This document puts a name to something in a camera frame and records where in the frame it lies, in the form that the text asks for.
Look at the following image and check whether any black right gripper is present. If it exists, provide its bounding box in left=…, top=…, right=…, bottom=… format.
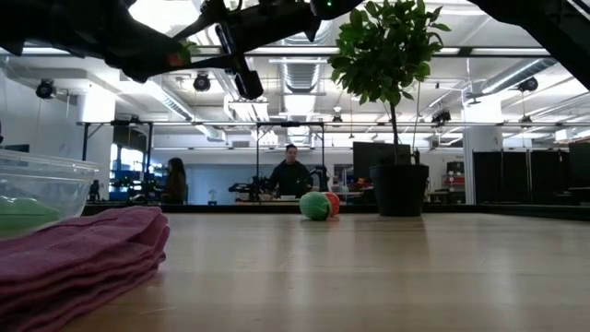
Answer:
left=172, top=0, right=325, bottom=101

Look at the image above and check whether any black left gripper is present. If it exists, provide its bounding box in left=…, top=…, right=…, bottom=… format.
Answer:
left=0, top=0, right=186, bottom=85

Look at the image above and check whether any small red toy strawberry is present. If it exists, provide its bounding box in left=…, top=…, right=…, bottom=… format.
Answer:
left=167, top=41, right=200, bottom=69

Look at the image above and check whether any clear plastic tupperware container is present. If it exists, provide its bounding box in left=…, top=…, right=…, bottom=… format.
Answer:
left=0, top=148, right=101, bottom=241

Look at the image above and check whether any large green toy avocado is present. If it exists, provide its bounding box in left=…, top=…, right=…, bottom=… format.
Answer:
left=299, top=191, right=333, bottom=222

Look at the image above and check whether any small green toy cucumber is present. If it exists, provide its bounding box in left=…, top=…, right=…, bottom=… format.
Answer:
left=0, top=196, right=62, bottom=237

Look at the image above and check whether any red toy tomato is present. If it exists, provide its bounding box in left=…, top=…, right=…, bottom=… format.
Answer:
left=323, top=191, right=342, bottom=218

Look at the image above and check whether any black ceiling spot lamp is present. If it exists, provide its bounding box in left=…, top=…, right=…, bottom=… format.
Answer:
left=431, top=109, right=453, bottom=127
left=516, top=76, right=540, bottom=94
left=35, top=77, right=57, bottom=101
left=192, top=72, right=212, bottom=93

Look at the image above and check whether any person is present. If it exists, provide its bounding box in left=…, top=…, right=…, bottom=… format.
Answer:
left=159, top=157, right=189, bottom=206
left=265, top=143, right=315, bottom=200

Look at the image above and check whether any green leafy plant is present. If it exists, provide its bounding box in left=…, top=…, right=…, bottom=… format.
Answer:
left=327, top=0, right=453, bottom=166

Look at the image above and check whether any large black monitor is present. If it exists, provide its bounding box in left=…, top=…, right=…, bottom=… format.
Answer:
left=352, top=141, right=412, bottom=182

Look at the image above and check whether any purple folded cloth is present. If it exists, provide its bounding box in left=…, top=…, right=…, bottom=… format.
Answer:
left=0, top=205, right=171, bottom=332

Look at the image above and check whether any black plant pot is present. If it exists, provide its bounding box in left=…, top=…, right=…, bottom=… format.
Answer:
left=369, top=163, right=431, bottom=219

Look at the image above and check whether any black partition screen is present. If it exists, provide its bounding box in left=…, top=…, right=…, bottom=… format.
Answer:
left=472, top=148, right=571, bottom=206

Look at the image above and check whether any black background rig frame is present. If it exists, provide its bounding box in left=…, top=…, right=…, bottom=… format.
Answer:
left=80, top=120, right=155, bottom=200
left=254, top=121, right=326, bottom=180

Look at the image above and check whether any silver ceiling air duct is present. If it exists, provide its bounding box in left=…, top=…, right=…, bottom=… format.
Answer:
left=279, top=61, right=325, bottom=94

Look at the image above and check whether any black aluminium table frame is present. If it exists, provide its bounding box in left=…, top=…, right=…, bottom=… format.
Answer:
left=81, top=201, right=590, bottom=221

